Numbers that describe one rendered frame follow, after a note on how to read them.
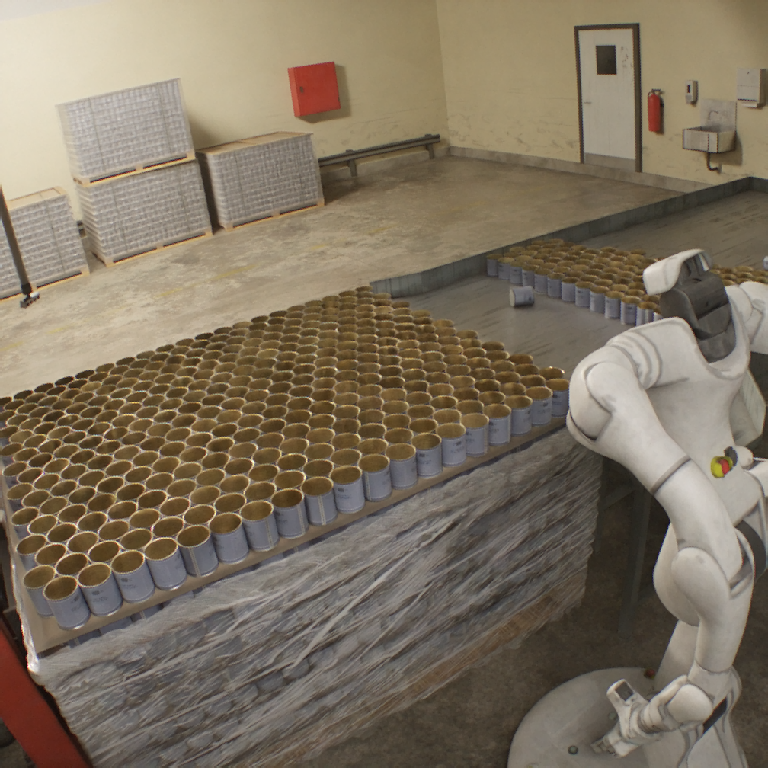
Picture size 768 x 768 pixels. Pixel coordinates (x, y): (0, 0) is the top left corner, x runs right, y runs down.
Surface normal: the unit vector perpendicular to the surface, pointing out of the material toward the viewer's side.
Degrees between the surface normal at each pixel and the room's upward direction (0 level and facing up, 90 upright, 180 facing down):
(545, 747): 0
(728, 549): 61
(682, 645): 90
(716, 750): 55
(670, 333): 79
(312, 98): 90
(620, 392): 36
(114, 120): 91
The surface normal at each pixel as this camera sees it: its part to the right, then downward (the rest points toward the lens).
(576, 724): -0.11, -0.87
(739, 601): 0.40, 0.14
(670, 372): -0.59, 0.39
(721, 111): -0.84, 0.34
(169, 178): 0.54, 0.32
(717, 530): 0.29, -0.16
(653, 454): -0.45, -0.22
